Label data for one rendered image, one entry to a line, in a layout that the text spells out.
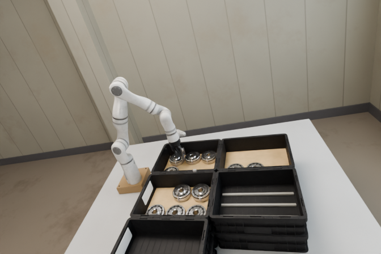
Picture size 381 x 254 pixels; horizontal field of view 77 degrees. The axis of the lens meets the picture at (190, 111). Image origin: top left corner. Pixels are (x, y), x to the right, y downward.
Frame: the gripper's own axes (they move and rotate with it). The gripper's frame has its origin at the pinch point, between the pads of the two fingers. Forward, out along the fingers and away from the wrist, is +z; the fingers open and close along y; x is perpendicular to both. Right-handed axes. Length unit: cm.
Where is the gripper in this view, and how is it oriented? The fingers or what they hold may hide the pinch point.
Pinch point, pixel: (180, 156)
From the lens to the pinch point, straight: 161.3
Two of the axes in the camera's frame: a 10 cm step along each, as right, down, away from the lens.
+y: 6.2, 1.8, -7.7
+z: 2.7, 8.7, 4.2
